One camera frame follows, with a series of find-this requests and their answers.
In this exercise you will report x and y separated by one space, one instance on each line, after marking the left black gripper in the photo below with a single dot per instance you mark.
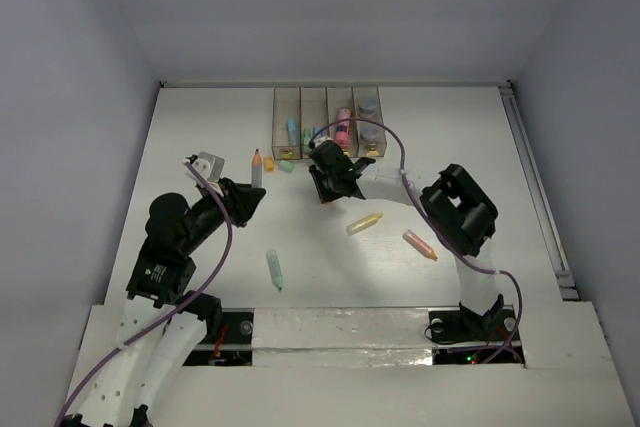
232 202

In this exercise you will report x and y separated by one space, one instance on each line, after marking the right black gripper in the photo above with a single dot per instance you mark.
326 195

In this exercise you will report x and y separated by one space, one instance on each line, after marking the grey orange-tip highlighter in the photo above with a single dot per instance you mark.
256 170

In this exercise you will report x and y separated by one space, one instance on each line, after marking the yellow highlighter pen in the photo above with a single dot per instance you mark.
363 223

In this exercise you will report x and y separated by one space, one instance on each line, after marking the green pen cap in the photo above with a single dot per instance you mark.
286 166

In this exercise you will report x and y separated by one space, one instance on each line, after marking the green highlighter pen top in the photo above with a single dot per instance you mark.
306 139

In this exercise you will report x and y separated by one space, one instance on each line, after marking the green highlighter pen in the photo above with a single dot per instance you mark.
275 269
306 139

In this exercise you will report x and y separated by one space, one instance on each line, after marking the small clear jar blue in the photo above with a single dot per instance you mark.
370 133

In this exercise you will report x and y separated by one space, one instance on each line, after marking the blue highlighter pen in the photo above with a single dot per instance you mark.
292 133

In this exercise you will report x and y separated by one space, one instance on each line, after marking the green highlighter pen bottom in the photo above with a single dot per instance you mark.
275 269

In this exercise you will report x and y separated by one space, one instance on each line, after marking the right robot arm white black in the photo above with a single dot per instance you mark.
454 206

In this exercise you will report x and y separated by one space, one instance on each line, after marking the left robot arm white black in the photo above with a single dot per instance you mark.
162 320

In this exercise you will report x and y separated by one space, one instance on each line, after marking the orange-yellow pen cap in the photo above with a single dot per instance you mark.
269 165

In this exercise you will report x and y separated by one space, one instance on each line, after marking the clear bin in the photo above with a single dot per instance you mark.
338 97
369 150
286 104
313 108

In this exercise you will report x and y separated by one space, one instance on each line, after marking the orange highlighter pen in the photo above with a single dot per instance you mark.
419 245

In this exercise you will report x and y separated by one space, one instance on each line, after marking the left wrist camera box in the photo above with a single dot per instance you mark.
204 165

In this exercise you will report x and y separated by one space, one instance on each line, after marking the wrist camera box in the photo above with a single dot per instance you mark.
204 165
316 141

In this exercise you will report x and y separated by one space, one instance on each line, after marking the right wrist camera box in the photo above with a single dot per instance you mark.
316 141

